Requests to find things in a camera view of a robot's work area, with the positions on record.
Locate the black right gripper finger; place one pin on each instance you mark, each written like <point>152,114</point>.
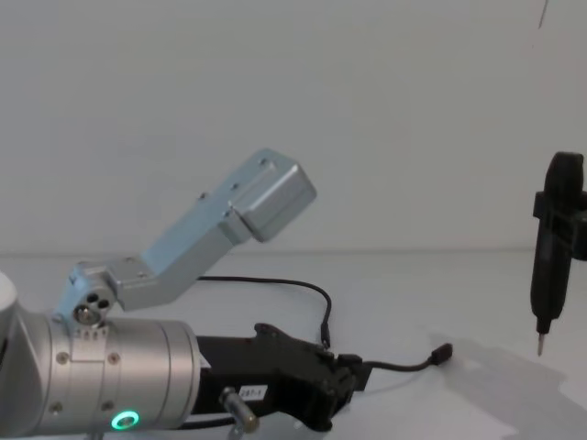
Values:
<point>571,220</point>

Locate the clear plastic sheet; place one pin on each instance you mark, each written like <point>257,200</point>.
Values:
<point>495,394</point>

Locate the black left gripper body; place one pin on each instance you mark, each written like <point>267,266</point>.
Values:
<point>238,366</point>

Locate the black electric screwdriver tool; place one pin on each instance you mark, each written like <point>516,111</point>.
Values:
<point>550,275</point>

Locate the white table cloth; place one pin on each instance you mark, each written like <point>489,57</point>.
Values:
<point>403,293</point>

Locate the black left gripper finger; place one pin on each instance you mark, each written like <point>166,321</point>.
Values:
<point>293,341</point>
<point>332,399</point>

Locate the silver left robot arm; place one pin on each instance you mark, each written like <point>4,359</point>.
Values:
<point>137,366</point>

